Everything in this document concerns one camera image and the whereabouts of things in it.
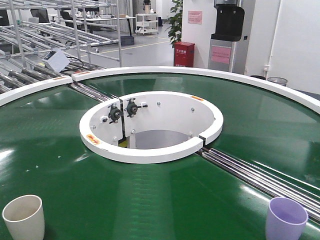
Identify lavender plastic cup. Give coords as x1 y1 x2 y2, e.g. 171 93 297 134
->
265 197 309 240

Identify beige plastic cup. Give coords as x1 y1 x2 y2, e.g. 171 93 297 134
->
2 194 45 240

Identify green circular conveyor belt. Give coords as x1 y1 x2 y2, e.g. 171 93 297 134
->
0 73 320 240

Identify white outer conveyor rim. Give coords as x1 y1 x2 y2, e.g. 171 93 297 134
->
0 66 320 113

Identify steel conveyor rollers right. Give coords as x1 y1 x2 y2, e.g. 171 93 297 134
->
197 147 320 224

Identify red fire extinguisher cabinet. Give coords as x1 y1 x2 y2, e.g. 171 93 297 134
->
173 41 195 67

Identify green potted plant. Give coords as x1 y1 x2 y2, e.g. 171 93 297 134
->
167 0 183 48

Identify black water dispenser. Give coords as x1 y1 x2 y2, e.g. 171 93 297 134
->
208 0 245 72

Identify white rolling cart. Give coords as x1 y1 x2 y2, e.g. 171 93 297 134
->
135 13 159 35

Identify white control box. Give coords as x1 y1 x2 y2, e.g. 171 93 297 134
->
42 48 70 73

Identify metal roller rack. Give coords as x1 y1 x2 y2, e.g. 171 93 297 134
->
0 0 120 93

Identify white inner conveyor ring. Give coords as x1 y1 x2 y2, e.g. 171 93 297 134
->
79 90 224 165

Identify wire mesh waste basket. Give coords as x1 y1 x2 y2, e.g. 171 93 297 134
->
267 76 288 86

